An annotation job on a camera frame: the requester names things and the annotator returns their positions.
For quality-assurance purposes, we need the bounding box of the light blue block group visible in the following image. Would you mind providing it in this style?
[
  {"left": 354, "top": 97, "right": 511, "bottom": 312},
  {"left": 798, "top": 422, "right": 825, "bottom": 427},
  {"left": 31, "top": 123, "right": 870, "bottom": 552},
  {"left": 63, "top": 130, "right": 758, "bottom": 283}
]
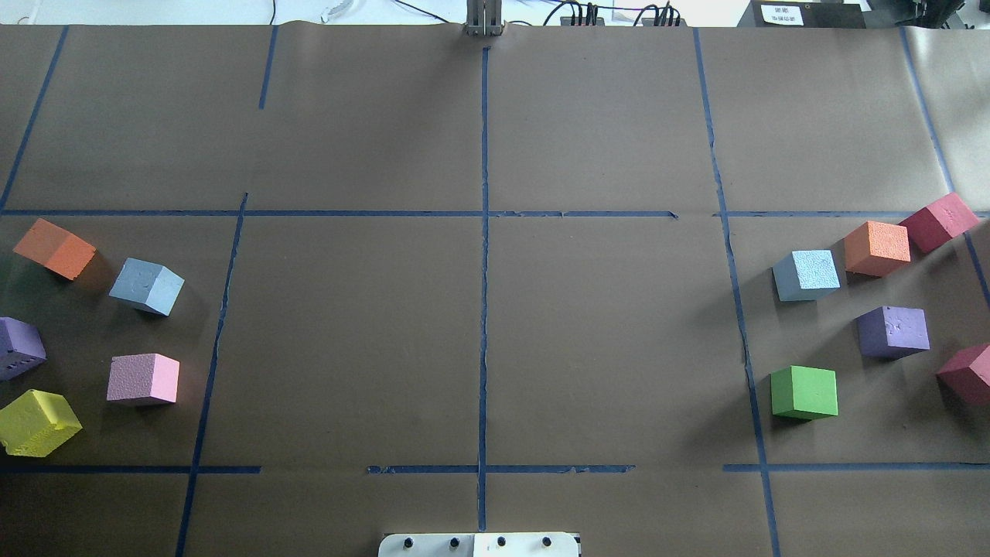
[
  {"left": 772, "top": 250, "right": 842, "bottom": 302},
  {"left": 108, "top": 257, "right": 185, "bottom": 316}
]

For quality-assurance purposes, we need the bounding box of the green foam block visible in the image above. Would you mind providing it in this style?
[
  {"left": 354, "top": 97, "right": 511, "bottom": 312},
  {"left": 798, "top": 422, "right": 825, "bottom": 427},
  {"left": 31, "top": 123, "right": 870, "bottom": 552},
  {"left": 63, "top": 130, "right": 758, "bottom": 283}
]
[{"left": 770, "top": 364, "right": 839, "bottom": 421}]

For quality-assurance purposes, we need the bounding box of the pink foam block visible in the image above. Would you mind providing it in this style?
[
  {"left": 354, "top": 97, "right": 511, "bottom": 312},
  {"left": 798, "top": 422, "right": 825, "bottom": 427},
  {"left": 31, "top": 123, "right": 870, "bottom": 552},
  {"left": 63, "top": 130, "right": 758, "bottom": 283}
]
[{"left": 106, "top": 354, "right": 180, "bottom": 406}]

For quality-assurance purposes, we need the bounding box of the black power box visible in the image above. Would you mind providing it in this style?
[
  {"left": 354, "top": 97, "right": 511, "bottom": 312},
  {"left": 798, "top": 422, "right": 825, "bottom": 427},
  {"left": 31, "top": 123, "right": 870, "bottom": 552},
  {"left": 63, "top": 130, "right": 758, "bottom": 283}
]
[{"left": 736, "top": 1, "right": 866, "bottom": 29}]

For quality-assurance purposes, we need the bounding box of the orange foam block right group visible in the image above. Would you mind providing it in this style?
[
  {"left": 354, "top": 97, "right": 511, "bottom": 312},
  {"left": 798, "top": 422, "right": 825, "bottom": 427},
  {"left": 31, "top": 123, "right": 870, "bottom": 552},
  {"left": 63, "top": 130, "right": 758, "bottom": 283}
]
[{"left": 844, "top": 220, "right": 912, "bottom": 278}]

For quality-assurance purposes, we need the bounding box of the orange foam block group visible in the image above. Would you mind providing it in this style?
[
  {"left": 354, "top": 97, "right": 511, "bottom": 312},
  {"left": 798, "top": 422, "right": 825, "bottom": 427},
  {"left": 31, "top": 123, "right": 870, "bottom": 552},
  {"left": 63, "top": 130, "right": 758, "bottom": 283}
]
[
  {"left": 844, "top": 220, "right": 912, "bottom": 278},
  {"left": 13, "top": 218, "right": 97, "bottom": 281}
]

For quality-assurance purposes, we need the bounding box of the purple foam block right group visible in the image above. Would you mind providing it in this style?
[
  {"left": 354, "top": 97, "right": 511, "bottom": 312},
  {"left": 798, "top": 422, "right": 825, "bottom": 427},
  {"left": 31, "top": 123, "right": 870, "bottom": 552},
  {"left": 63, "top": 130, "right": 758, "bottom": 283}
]
[{"left": 855, "top": 306, "right": 930, "bottom": 360}]

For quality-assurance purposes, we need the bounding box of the purple foam block group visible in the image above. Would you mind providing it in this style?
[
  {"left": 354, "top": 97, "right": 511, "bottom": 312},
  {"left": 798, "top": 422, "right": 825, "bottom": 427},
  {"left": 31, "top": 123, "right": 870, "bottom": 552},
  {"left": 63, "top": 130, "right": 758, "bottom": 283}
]
[
  {"left": 1, "top": 316, "right": 47, "bottom": 381},
  {"left": 855, "top": 306, "right": 930, "bottom": 360}
]

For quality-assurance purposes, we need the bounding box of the crimson foam block far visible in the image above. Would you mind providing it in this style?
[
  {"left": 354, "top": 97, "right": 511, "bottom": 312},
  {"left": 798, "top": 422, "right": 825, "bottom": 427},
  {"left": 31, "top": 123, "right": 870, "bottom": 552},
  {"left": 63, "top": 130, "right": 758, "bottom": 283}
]
[{"left": 900, "top": 193, "right": 979, "bottom": 254}]

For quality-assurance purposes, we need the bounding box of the crimson foam block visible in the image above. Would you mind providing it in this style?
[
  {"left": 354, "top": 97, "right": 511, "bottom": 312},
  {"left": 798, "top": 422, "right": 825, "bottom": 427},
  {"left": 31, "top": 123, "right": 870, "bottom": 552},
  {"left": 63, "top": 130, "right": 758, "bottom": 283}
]
[
  {"left": 936, "top": 343, "right": 989, "bottom": 405},
  {"left": 900, "top": 193, "right": 979, "bottom": 254}
]

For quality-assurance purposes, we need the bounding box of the orange foam block left group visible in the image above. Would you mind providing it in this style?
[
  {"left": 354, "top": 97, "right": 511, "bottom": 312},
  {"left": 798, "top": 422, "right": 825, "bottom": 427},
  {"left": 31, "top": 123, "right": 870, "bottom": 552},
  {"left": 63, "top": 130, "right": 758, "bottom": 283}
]
[{"left": 13, "top": 218, "right": 97, "bottom": 281}]

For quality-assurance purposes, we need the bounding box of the purple foam block left group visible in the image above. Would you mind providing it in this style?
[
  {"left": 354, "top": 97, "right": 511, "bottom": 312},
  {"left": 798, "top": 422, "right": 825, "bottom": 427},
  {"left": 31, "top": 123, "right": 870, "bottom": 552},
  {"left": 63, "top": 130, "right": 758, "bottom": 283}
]
[{"left": 1, "top": 316, "right": 47, "bottom": 381}]

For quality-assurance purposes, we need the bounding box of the crimson foam block near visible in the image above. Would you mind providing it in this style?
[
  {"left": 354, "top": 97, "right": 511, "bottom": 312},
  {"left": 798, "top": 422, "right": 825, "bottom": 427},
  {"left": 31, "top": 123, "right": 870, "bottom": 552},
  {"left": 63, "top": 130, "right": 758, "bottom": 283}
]
[{"left": 936, "top": 343, "right": 989, "bottom": 405}]

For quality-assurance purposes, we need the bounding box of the yellow foam block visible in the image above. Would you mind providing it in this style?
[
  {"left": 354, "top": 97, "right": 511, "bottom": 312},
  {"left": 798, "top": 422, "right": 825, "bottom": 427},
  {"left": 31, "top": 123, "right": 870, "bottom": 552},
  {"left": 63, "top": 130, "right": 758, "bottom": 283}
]
[{"left": 1, "top": 389, "right": 84, "bottom": 458}]

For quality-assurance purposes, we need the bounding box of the aluminium frame post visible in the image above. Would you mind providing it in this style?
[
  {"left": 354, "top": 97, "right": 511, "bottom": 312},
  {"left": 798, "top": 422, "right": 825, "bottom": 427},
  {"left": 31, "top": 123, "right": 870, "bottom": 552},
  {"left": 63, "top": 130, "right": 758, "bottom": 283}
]
[{"left": 464, "top": 0, "right": 504, "bottom": 36}]

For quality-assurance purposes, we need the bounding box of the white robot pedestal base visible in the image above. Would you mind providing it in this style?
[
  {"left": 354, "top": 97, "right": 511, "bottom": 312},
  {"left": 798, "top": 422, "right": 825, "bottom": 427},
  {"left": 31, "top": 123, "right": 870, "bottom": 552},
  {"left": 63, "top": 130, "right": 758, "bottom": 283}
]
[{"left": 377, "top": 531, "right": 582, "bottom": 556}]

